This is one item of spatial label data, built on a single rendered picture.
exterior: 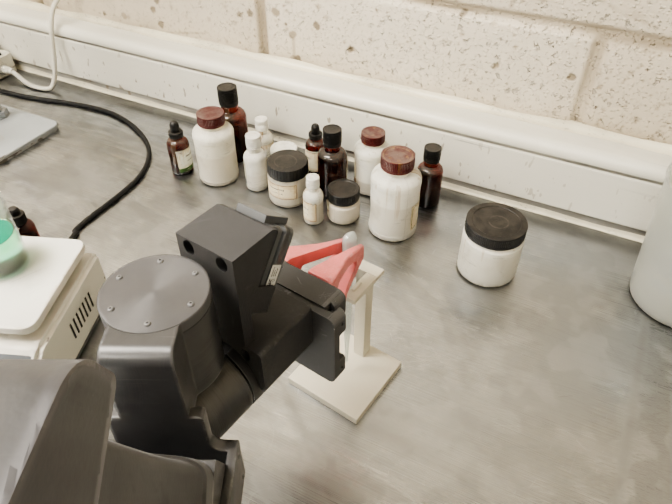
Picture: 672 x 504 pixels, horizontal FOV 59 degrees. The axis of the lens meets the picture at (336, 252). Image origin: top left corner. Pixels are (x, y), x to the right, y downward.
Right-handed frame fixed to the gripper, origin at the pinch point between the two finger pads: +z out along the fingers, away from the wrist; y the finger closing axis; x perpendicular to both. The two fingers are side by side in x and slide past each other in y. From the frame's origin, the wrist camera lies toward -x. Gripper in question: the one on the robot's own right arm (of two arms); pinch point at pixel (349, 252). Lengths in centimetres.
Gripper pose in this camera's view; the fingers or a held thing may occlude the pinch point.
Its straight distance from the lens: 47.3
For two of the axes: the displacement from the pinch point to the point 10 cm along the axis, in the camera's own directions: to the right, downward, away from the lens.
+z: 5.8, -5.4, 6.1
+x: 0.0, 7.5, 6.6
